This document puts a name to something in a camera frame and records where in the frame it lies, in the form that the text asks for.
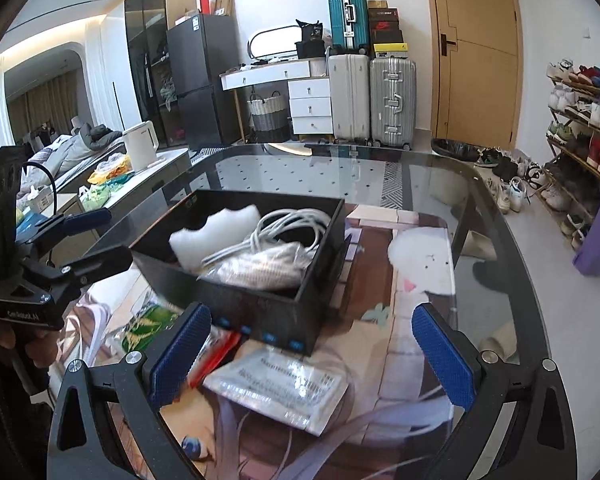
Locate white foam piece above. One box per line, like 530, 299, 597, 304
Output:
169, 205, 261, 273

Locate dark glass cabinet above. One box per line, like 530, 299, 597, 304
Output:
123, 0, 196, 148

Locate black cardboard box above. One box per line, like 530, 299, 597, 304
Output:
131, 190, 349, 356

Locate white printed plastic pouch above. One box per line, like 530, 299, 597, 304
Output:
202, 348, 349, 437

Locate white electric kettle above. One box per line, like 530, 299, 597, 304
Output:
122, 120, 159, 171

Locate green white packet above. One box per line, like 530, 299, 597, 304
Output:
121, 304, 180, 353

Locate woven laundry basket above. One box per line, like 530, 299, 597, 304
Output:
248, 90, 291, 143

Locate white drawer desk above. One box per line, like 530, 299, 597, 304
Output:
220, 58, 334, 138

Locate silver suitcase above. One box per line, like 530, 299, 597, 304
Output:
370, 58, 416, 148

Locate oval mirror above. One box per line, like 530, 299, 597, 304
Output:
247, 24, 302, 61

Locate stacked shoe boxes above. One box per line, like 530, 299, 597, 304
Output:
367, 0, 408, 58

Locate person's hand on handle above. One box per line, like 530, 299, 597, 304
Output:
0, 321, 60, 368

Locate red white tissue pack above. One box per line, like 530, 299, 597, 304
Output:
186, 326, 242, 389

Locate teal suitcase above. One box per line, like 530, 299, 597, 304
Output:
328, 0, 370, 54

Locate white suitcase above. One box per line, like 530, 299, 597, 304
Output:
328, 54, 370, 143

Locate black refrigerator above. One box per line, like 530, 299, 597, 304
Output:
166, 14, 240, 151

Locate white coiled cable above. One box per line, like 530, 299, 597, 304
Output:
200, 207, 333, 269

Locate anime printed desk mat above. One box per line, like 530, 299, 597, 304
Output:
54, 204, 481, 480

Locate striped cloth in bag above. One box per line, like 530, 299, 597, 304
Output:
200, 242, 316, 290

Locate wooden door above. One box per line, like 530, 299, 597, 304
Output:
429, 0, 524, 150

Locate shoe rack with shoes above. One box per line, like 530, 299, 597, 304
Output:
541, 58, 600, 250

